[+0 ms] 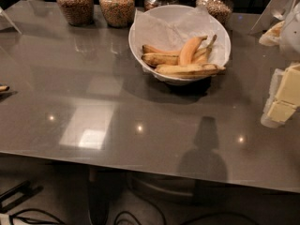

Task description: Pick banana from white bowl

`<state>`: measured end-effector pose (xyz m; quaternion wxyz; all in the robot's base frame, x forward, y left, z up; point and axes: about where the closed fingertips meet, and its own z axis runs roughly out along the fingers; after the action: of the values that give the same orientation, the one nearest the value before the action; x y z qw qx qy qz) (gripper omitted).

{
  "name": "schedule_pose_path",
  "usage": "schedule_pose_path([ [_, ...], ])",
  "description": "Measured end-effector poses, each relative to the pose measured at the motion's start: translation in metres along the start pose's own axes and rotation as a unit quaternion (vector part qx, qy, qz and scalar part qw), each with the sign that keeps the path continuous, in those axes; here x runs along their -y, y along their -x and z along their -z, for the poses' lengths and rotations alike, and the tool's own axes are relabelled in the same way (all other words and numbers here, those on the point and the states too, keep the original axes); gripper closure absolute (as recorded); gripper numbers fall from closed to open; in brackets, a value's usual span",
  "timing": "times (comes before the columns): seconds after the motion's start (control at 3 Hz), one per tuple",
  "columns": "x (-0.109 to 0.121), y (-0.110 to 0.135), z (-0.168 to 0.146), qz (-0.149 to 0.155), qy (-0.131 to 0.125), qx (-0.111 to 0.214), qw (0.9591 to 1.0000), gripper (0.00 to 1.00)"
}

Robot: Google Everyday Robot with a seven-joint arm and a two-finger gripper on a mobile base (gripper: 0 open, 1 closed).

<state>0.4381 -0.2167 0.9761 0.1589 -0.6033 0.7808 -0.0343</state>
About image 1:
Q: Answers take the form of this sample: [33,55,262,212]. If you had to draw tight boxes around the banana tip at left edge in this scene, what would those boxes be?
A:
[0,85,9,93]

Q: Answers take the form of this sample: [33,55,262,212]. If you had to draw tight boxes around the front long banana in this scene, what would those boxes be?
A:
[155,63,226,79]

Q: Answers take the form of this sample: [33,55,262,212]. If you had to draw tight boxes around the upright curved banana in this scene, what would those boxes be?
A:
[178,36,207,65]

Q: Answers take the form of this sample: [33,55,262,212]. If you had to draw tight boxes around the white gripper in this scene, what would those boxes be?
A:
[259,21,300,128]

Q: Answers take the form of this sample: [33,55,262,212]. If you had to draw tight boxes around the leftmost glass grain jar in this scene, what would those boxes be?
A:
[56,0,94,26]

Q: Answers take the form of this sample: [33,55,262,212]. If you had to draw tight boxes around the clear stand at left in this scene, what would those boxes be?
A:
[0,7,22,34]

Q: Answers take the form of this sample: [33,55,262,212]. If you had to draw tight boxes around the white bowl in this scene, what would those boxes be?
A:
[128,5,231,85]

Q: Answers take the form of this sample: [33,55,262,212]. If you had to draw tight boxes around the black table leg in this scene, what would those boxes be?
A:
[87,167,125,225]

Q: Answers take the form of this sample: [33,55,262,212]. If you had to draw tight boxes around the glass grain jar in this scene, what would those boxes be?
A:
[99,0,135,28]
[196,0,233,25]
[56,0,94,26]

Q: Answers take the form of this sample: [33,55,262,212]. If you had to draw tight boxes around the black cable on floor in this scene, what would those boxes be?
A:
[8,200,261,225]

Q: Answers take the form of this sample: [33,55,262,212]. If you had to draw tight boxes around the clear panel at right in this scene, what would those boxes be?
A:
[249,0,300,36]

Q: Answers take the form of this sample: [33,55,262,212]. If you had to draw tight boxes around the left middle banana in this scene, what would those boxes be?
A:
[142,52,178,67]

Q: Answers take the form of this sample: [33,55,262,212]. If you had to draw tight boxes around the right rear banana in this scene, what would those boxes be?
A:
[192,35,217,64]

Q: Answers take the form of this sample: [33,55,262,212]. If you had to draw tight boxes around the back left banana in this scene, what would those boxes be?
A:
[142,44,180,55]

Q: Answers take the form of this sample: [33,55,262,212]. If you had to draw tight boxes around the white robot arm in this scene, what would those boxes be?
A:
[259,3,300,128]

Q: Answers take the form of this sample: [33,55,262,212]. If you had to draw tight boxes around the black frame on floor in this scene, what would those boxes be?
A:
[0,181,43,214]

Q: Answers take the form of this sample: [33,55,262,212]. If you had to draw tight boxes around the white paper liner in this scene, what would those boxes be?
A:
[128,5,231,85]

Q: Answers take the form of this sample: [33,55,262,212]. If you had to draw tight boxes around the round table base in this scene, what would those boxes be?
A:
[127,172,219,204]

